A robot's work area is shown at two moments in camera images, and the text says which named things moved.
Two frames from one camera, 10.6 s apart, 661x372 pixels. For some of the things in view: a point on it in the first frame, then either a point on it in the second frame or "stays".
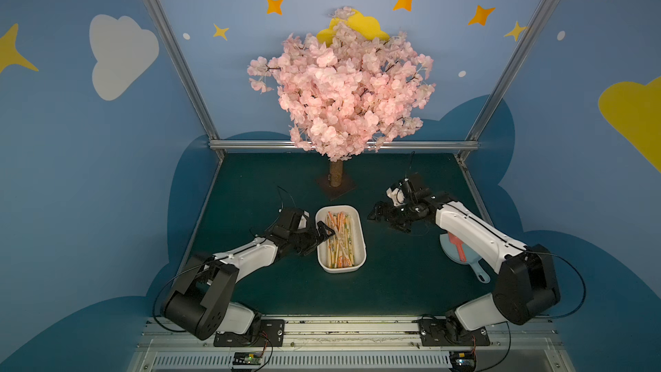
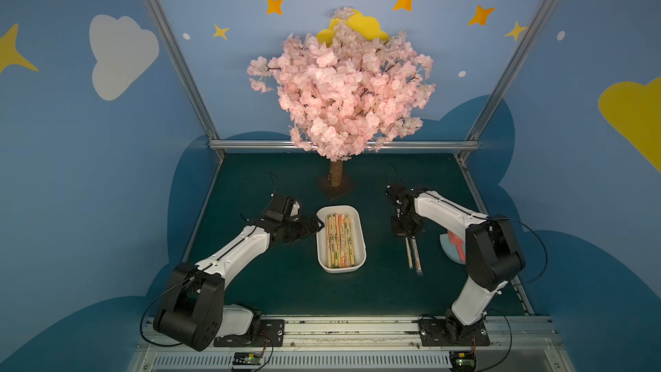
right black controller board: [462, 361] stays
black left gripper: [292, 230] to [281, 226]
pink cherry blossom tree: [349, 94] stays
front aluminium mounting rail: [354, 345] stays
